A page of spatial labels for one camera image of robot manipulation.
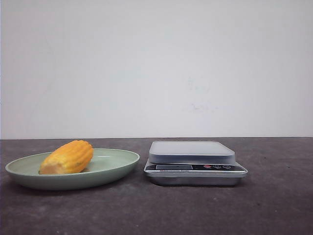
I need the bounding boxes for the green oval plate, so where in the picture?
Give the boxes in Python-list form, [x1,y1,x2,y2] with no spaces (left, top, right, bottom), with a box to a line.
[5,148,140,190]

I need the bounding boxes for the silver digital kitchen scale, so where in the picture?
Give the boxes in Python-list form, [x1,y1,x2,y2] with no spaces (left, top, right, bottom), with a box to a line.
[144,141,248,186]

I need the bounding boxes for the yellow corn cob piece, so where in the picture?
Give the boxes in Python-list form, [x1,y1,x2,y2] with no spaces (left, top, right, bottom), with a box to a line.
[39,140,93,175]

